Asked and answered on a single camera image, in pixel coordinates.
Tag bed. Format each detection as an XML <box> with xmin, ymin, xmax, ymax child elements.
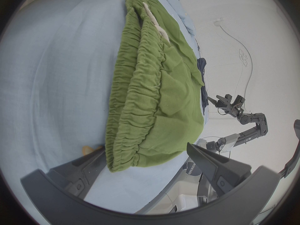
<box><xmin>0</xmin><ymin>0</ymin><xmax>300</xmax><ymax>215</ymax></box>

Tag pale blue quilt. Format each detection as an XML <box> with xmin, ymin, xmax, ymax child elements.
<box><xmin>156</xmin><ymin>0</ymin><xmax>196</xmax><ymax>37</ymax></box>

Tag dark blue garment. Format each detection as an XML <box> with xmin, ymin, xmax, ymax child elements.
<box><xmin>196</xmin><ymin>58</ymin><xmax>209</xmax><ymax>116</ymax></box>

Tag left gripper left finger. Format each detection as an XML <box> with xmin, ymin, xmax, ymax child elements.
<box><xmin>48</xmin><ymin>146</ymin><xmax>109</xmax><ymax>200</ymax></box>

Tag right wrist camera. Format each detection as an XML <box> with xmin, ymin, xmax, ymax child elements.
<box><xmin>233</xmin><ymin>94</ymin><xmax>246</xmax><ymax>107</ymax></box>

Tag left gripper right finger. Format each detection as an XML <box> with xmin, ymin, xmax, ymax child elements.
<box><xmin>187</xmin><ymin>142</ymin><xmax>252</xmax><ymax>198</ymax></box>

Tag green shorts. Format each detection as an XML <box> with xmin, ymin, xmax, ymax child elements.
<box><xmin>105</xmin><ymin>0</ymin><xmax>205</xmax><ymax>173</ymax></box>

